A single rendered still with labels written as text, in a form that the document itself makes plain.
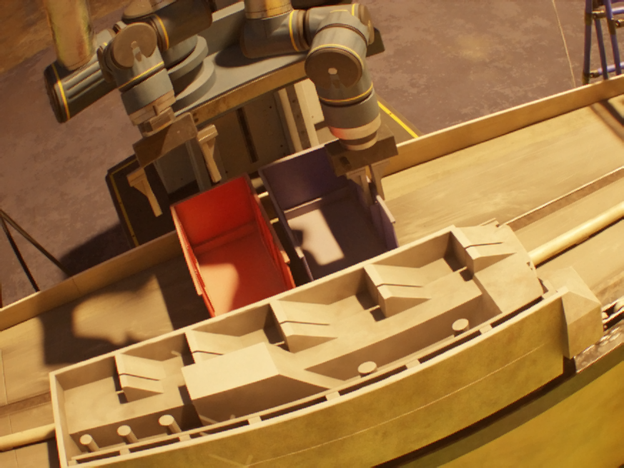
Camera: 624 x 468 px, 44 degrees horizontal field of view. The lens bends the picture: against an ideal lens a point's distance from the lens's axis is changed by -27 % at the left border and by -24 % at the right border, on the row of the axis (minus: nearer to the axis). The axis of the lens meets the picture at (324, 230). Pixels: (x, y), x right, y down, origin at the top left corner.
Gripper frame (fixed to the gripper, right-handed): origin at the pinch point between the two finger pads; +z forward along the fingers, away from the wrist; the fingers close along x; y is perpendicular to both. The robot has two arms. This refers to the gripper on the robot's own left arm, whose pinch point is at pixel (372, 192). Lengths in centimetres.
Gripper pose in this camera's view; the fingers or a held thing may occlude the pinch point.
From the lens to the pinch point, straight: 197.6
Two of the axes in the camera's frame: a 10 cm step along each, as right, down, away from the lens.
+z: 2.1, 7.5, 6.3
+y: 3.0, 5.6, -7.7
